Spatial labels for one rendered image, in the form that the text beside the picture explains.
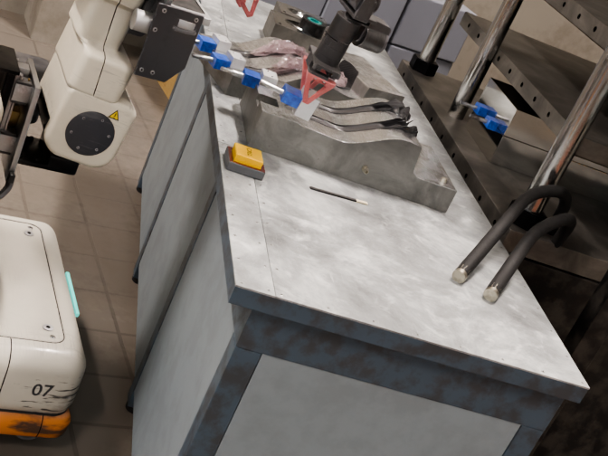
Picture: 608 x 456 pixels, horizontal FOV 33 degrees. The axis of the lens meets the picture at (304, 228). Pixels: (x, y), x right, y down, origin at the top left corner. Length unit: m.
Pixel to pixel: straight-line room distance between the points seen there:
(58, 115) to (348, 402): 0.85
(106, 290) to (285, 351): 1.38
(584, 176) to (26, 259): 1.61
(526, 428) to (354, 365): 0.38
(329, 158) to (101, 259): 1.17
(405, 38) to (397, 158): 2.36
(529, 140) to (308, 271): 1.32
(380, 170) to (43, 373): 0.87
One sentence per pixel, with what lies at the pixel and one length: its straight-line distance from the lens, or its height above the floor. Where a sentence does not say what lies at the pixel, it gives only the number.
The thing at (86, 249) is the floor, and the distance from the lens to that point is 3.28.
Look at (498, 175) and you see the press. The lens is 2.93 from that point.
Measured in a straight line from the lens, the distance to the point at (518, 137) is 3.00.
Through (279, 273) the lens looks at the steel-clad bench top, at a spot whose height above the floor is 0.80.
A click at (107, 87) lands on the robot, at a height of 0.84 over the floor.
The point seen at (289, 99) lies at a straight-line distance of 2.21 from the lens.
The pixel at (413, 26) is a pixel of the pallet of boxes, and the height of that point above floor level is 0.73.
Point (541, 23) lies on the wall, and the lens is 6.12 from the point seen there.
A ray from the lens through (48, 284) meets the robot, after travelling 2.51.
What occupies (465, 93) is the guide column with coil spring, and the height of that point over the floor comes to 0.87.
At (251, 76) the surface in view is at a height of 0.90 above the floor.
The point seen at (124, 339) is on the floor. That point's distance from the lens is 2.93.
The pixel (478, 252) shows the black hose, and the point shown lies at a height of 0.85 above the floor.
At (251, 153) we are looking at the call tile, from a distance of 2.13.
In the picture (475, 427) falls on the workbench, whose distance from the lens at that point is 1.98.
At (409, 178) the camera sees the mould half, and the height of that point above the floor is 0.85.
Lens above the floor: 1.58
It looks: 23 degrees down
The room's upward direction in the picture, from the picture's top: 25 degrees clockwise
